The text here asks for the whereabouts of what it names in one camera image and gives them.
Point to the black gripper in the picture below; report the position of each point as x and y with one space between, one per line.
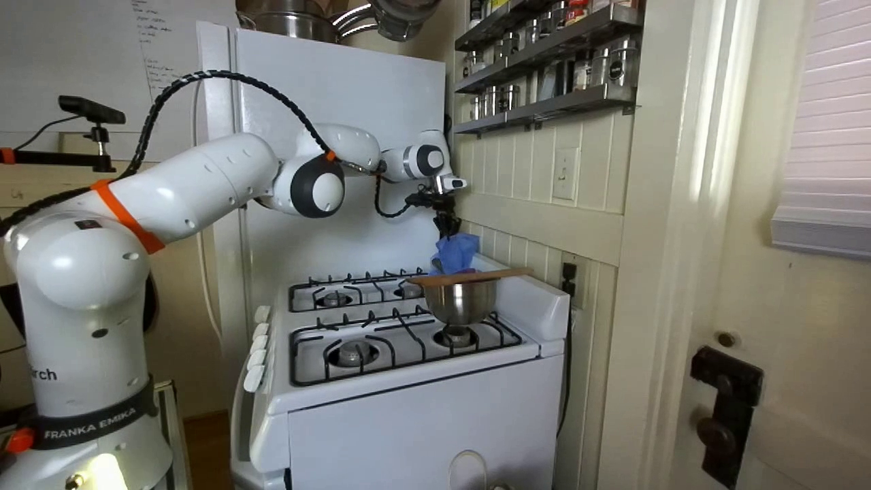
443 204

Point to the blue striped fabric cloth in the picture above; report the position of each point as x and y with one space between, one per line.
454 255

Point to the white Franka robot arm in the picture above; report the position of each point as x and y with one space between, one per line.
83 280

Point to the steel pot on stove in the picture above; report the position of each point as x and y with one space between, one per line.
461 304

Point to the white gas stove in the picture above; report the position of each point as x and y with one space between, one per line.
351 383

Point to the wooden spoon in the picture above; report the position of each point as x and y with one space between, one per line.
434 281

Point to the metal spice rack shelf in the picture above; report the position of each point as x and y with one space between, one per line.
537 62

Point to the hanging steel pots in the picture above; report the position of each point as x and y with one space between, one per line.
336 20

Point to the white refrigerator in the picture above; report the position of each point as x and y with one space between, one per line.
354 134

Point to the black door lock plate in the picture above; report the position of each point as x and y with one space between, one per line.
725 432

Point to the white window blind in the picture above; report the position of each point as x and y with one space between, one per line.
825 195

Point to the white wall outlet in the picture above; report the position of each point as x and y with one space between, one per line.
563 176

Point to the black camera on stand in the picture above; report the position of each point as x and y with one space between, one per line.
75 108

